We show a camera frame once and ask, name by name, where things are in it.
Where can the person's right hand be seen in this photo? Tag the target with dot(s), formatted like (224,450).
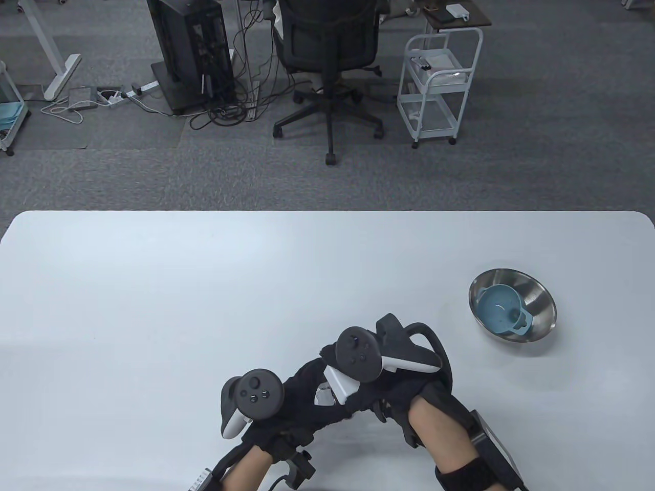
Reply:
(394,388)

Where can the person's left hand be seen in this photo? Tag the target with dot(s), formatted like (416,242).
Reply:
(302,404)

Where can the clear square coffee jar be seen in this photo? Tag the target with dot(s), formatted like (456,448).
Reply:
(322,397)

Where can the white square jar lid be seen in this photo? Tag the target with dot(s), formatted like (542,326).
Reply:
(337,383)

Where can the blue plastic funnel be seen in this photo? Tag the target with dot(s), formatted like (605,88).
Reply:
(499,309)

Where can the steel mixing bowl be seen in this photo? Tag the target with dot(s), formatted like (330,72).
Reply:
(537,307)

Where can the person's left forearm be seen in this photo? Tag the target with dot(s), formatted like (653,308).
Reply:
(245,473)

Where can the black and white controller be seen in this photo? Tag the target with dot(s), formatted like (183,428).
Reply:
(358,353)
(261,391)

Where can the white rolling cart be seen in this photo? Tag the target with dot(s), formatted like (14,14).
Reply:
(440,76)

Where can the white power strip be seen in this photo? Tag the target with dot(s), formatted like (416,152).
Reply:
(146,87)

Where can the black office chair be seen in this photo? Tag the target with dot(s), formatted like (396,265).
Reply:
(330,36)

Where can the black computer tower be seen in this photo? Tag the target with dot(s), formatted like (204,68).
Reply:
(189,46)

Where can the grey flat box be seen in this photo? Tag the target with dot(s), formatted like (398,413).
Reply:
(82,97)

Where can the brown side table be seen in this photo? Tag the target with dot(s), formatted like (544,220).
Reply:
(476,18)

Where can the small white box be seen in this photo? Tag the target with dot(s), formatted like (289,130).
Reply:
(455,10)

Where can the white cart with teal tray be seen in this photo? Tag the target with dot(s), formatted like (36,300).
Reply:
(10,115)

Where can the white desk leg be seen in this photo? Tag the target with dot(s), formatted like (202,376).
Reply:
(51,56)

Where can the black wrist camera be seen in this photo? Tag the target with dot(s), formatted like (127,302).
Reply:
(301,468)

